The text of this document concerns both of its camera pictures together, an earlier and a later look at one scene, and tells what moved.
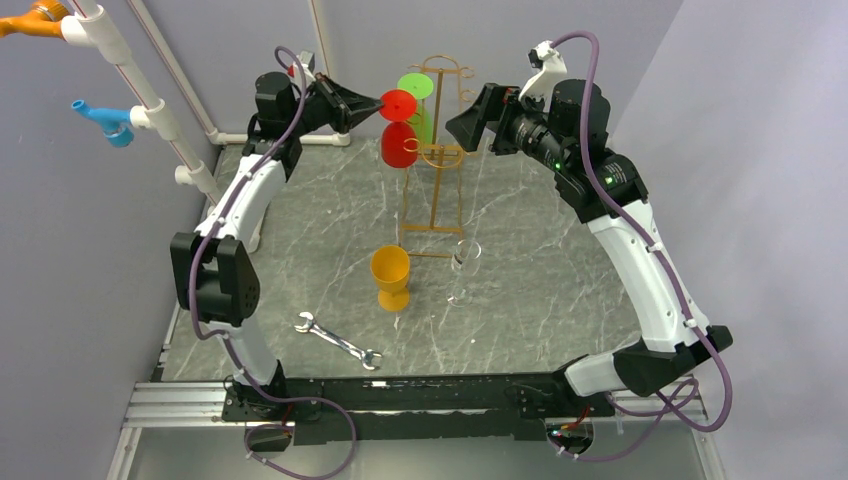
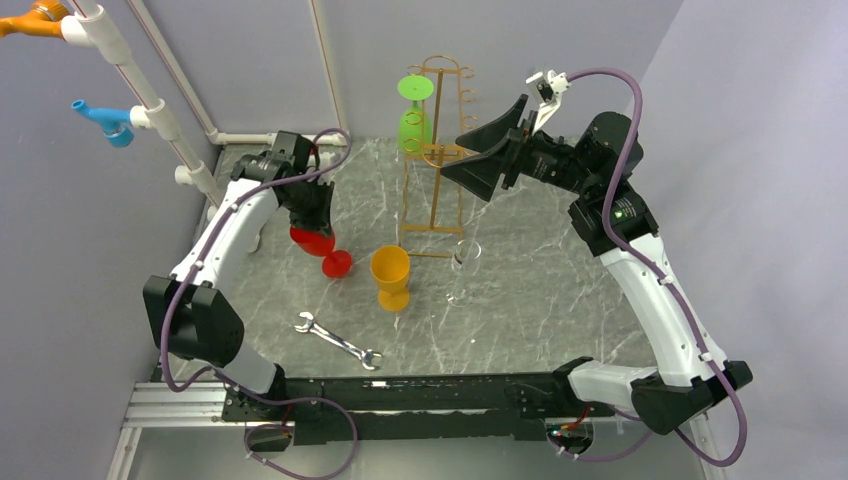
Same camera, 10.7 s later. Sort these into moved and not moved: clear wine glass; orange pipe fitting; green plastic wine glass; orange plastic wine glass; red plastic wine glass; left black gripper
Moved: red plastic wine glass; left black gripper
Not moved: green plastic wine glass; orange plastic wine glass; orange pipe fitting; clear wine glass
